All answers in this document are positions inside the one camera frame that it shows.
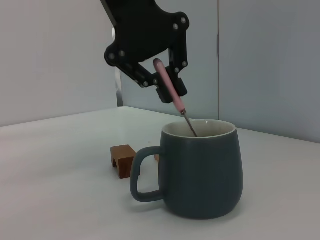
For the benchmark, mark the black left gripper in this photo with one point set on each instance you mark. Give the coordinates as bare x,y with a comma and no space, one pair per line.
142,32

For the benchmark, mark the grey ceramic mug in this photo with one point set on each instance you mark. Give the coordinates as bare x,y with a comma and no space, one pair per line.
200,180

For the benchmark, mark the orange wooden block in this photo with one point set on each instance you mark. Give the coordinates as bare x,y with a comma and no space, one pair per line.
157,158

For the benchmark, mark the brown arched wooden block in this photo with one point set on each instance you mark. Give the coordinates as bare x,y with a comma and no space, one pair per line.
123,157

